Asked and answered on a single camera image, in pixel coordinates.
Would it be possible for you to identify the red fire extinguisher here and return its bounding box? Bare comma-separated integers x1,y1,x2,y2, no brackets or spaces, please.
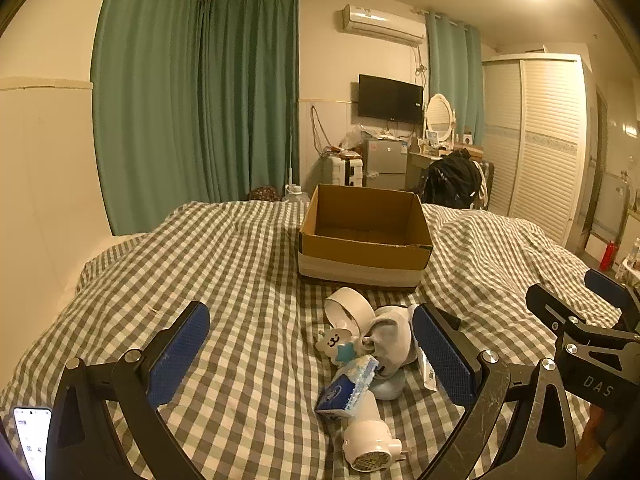
599,241,620,272

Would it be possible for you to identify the white knit sock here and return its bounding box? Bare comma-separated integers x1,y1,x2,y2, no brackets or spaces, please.
369,304,418,377

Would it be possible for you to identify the white cloud toy with star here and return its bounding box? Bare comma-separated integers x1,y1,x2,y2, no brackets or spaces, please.
315,326,362,363

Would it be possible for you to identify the white air conditioner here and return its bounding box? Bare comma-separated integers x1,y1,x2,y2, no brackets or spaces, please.
341,4,426,47

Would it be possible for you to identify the black wall television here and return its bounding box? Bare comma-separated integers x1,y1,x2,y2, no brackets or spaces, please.
357,74,425,125

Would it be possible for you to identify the green checkered blanket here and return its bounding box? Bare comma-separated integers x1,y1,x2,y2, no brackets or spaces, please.
0,200,626,480

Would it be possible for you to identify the white suitcase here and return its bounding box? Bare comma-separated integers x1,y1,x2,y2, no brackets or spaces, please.
327,155,365,188

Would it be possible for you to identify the white rabbit night light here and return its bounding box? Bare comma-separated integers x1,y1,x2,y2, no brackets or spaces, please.
342,377,407,473

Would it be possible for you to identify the smartphone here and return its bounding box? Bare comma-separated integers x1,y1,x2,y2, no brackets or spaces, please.
11,406,53,480

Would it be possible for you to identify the black jacket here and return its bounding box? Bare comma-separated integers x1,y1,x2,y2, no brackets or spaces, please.
424,152,484,209

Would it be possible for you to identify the cardboard box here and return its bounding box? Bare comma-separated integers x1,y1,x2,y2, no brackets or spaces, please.
298,183,434,290

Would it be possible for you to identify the white louvered wardrobe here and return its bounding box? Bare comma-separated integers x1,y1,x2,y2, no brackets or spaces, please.
481,52,597,251

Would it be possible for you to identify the blue tissue pack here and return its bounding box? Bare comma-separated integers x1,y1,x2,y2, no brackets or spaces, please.
315,354,380,418

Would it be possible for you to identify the white ring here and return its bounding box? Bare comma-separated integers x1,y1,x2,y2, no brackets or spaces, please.
324,286,375,336

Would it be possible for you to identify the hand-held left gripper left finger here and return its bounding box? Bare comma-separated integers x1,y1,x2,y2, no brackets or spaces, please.
47,301,211,480

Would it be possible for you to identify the wooden dressing table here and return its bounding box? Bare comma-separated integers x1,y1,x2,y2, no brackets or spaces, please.
406,144,484,192

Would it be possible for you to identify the hanging wall cable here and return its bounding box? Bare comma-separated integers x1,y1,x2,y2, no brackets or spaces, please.
310,105,332,154

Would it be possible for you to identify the grey small fridge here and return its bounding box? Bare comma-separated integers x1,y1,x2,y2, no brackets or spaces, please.
361,138,409,190

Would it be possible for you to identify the small black object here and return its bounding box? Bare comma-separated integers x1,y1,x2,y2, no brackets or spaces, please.
434,307,461,332

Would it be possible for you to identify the white tube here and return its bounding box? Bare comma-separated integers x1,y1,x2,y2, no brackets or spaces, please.
417,349,439,393

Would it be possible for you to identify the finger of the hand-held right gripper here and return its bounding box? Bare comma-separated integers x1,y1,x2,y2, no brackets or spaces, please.
526,284,586,333
585,269,640,333

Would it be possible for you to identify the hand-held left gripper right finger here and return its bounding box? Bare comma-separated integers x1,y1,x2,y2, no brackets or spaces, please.
410,302,586,480

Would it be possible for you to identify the white oval mirror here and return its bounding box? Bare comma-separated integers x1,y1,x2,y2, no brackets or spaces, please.
425,93,457,145

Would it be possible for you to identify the green curtain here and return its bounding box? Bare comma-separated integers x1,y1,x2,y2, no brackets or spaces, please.
91,0,203,237
425,10,484,146
196,0,301,203

